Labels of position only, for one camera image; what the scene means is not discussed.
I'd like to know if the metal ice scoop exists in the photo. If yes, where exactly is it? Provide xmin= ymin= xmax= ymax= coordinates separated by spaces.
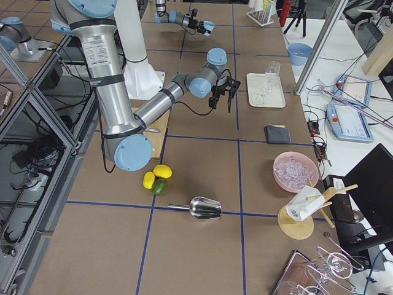
xmin=167 ymin=196 xmax=222 ymax=219

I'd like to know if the red cylinder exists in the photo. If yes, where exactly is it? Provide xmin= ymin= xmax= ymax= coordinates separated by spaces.
xmin=279 ymin=0 xmax=292 ymax=28

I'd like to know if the green lime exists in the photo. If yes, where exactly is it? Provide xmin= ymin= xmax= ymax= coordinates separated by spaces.
xmin=152 ymin=178 xmax=167 ymax=195

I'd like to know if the wine glass rack tray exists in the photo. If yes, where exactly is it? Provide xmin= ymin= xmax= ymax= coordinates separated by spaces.
xmin=271 ymin=246 xmax=365 ymax=294

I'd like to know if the wooden cup stand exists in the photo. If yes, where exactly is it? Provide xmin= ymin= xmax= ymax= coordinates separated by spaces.
xmin=278 ymin=184 xmax=358 ymax=240

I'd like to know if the black monitor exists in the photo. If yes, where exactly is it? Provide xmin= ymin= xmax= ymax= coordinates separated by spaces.
xmin=331 ymin=143 xmax=392 ymax=254

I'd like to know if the blue bowl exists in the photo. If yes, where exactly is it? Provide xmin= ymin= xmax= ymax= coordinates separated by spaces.
xmin=287 ymin=43 xmax=313 ymax=66

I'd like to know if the light blue plastic cup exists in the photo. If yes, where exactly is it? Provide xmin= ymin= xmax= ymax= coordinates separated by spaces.
xmin=203 ymin=22 xmax=215 ymax=36

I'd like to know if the pink bowl with ice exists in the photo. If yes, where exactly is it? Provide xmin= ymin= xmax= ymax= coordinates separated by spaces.
xmin=273 ymin=151 xmax=319 ymax=193

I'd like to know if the near teach pendant tablet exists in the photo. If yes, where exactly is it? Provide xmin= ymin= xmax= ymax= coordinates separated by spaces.
xmin=326 ymin=103 xmax=374 ymax=143

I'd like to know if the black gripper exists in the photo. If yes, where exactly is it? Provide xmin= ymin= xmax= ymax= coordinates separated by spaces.
xmin=208 ymin=76 xmax=240 ymax=113
xmin=187 ymin=9 xmax=212 ymax=34

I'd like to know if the teach pendant tablet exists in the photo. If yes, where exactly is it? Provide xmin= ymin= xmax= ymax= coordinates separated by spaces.
xmin=333 ymin=74 xmax=372 ymax=108
xmin=326 ymin=103 xmax=374 ymax=143

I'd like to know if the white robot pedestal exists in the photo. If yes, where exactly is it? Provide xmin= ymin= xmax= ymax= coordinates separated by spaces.
xmin=114 ymin=0 xmax=165 ymax=100

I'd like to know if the black tripod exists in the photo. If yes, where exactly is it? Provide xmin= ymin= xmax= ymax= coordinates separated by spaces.
xmin=283 ymin=0 xmax=307 ymax=37

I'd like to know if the white paper carton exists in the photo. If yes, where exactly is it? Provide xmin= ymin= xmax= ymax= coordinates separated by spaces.
xmin=286 ymin=186 xmax=325 ymax=222

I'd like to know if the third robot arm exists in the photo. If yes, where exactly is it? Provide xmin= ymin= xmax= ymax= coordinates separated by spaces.
xmin=1 ymin=17 xmax=53 ymax=62

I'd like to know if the wooden cutting board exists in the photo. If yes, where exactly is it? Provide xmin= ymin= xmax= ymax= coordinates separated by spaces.
xmin=142 ymin=110 xmax=170 ymax=159

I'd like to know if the aluminium frame post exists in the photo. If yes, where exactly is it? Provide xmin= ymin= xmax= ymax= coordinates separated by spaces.
xmin=294 ymin=0 xmax=349 ymax=95

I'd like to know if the white wire cup rack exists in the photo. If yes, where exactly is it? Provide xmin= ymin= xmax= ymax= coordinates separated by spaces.
xmin=246 ymin=0 xmax=276 ymax=26

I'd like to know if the white bear tray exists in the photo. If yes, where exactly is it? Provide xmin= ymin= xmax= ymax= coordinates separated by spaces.
xmin=246 ymin=73 xmax=286 ymax=108

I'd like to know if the far teach pendant tablet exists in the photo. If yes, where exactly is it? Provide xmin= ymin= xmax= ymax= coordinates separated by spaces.
xmin=333 ymin=74 xmax=372 ymax=108

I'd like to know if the clear wine glass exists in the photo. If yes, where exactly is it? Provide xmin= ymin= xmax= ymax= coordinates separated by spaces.
xmin=261 ymin=61 xmax=281 ymax=94

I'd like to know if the yellow lemon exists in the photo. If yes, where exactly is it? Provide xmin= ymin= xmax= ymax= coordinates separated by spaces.
xmin=142 ymin=171 xmax=156 ymax=190
xmin=153 ymin=164 xmax=173 ymax=179

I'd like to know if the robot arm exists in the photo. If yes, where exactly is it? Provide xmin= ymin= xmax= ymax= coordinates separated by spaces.
xmin=155 ymin=0 xmax=215 ymax=36
xmin=50 ymin=1 xmax=240 ymax=171

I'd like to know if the grey folded cloth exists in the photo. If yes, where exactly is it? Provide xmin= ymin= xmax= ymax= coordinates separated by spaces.
xmin=264 ymin=124 xmax=292 ymax=144

